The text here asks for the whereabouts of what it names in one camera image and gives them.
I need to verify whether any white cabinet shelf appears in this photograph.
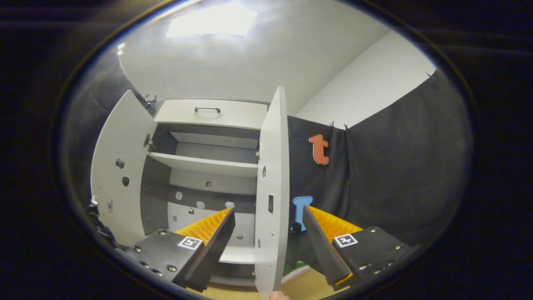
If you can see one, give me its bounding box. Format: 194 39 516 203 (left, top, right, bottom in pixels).
148 152 259 178

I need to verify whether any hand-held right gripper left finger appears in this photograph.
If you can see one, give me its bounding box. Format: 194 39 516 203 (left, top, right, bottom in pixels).
124 207 236 293

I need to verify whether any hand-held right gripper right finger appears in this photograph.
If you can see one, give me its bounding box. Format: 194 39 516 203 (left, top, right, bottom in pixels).
303 205 413 291

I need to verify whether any green and white item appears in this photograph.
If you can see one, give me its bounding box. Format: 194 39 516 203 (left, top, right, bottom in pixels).
282 262 311 285

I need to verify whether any white cabinet door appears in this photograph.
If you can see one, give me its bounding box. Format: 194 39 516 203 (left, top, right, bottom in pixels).
90 90 158 247
254 86 291 300

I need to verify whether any white and grey cabinet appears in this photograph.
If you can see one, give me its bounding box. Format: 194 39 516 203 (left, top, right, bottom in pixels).
139 99 271 288

